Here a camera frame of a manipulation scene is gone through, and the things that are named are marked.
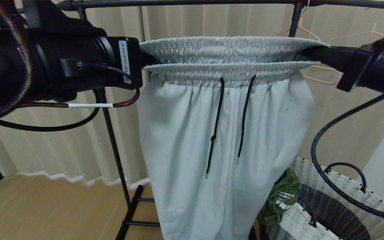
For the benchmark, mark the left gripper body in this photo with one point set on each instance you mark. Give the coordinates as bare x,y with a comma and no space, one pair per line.
78,66

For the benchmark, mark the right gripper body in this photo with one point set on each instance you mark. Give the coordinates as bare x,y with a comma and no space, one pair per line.
378,73

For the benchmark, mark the pink clothes hanger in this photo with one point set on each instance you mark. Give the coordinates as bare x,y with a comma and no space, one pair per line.
325,81
355,35

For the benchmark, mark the pale grey shorts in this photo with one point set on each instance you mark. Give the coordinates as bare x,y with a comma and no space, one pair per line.
195,150

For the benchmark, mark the black clothes rack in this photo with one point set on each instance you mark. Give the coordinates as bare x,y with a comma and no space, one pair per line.
345,4

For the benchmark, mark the white laundry basket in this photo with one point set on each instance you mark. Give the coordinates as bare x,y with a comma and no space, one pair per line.
312,173

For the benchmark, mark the metal curtain wand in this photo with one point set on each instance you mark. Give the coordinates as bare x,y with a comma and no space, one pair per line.
142,23

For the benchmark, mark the beige curtain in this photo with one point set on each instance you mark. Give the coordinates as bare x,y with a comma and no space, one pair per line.
45,150

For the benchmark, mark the green printed garment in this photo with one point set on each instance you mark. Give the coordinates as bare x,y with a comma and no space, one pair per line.
278,186

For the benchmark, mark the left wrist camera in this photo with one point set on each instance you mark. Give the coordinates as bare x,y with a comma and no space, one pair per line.
65,20

